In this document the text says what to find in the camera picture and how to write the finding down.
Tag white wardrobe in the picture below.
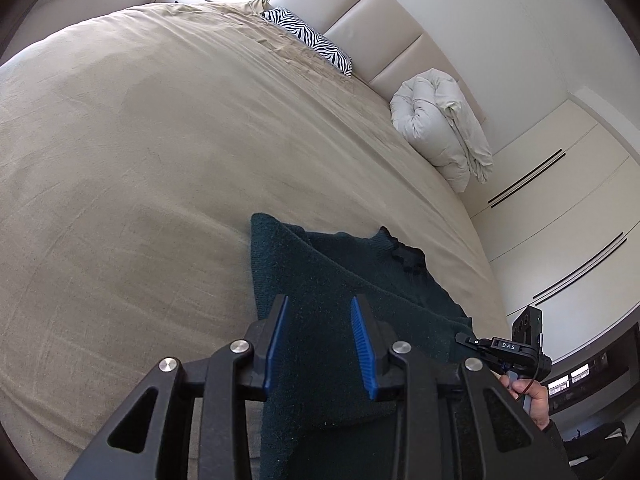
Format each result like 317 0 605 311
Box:
469 85 640 361

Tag cream padded headboard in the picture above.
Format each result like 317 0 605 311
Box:
267 0 489 127

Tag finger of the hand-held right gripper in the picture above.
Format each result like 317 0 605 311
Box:
454 332 493 358

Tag bed with beige cover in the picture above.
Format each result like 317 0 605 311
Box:
0 0 512 480

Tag folded white duvet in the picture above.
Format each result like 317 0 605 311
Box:
389 68 495 194

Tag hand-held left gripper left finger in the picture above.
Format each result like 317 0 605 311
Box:
65 295 290 480

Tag person's right hand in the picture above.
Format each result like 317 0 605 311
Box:
499 374 552 432

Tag dark wall cabinet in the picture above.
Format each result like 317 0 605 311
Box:
545 317 640 413

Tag dark teal sweater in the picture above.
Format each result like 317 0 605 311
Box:
249 212 476 480

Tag black wardrobe handle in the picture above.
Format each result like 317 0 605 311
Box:
490 154 567 209
532 233 624 297
488 149 563 204
536 239 629 302

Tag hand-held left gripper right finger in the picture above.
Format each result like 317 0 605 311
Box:
350 295 577 480

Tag zebra print pillow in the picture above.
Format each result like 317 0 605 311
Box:
260 6 354 78

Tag person's right forearm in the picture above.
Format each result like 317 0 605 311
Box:
539 417 578 468

